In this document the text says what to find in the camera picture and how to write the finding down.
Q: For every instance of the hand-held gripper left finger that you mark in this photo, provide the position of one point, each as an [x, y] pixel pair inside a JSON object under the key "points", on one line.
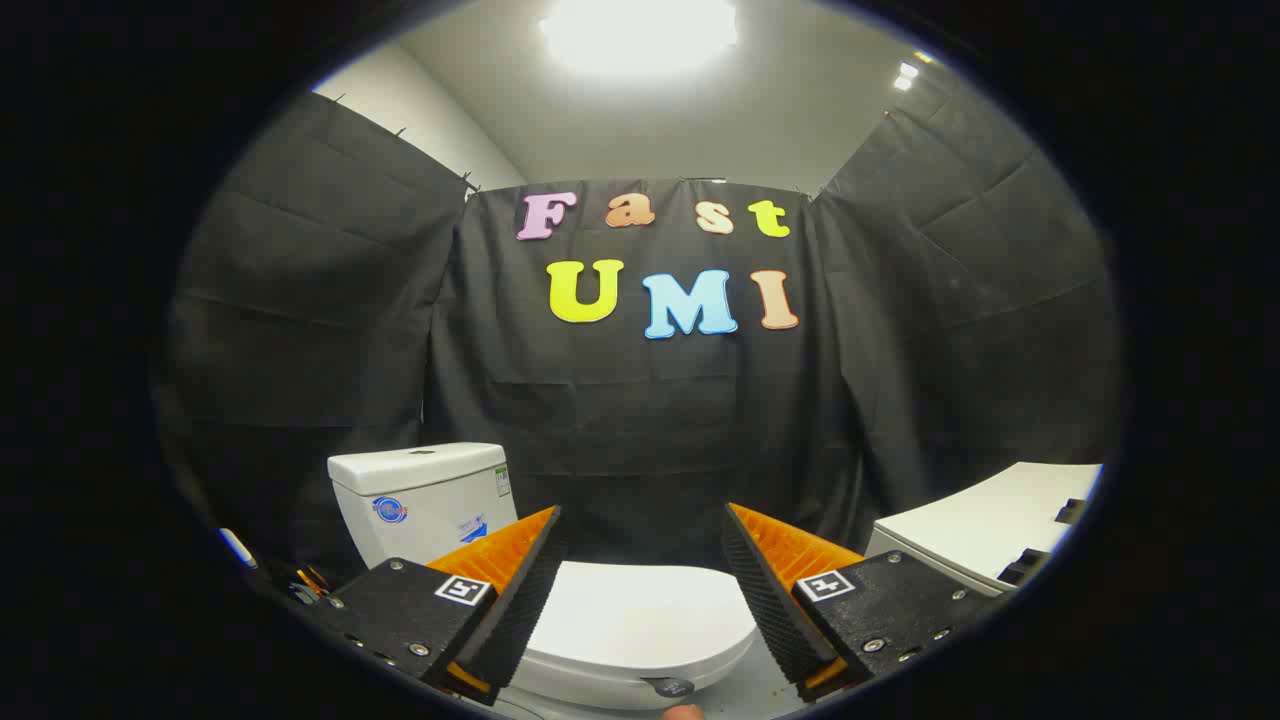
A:
{"points": [[520, 600]]}

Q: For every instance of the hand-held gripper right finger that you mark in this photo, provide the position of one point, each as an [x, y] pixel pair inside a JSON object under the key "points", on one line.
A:
{"points": [[762, 600]]}

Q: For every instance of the white toilet seat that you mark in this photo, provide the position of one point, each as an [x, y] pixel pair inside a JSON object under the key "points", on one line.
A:
{"points": [[610, 688]]}

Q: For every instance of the black backdrop cloth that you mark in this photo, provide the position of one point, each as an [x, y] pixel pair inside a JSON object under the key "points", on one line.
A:
{"points": [[650, 440]]}

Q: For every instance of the white grey cabinet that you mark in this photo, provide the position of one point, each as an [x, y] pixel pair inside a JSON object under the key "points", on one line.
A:
{"points": [[985, 530]]}

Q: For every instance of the small white device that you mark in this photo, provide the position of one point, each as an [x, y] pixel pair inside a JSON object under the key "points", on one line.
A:
{"points": [[238, 547]]}

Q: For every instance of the small ceiling spotlights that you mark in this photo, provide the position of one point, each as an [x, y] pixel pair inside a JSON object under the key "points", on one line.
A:
{"points": [[905, 76]]}

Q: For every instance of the large ceiling light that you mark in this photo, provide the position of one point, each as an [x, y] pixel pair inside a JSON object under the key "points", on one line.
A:
{"points": [[640, 30]]}

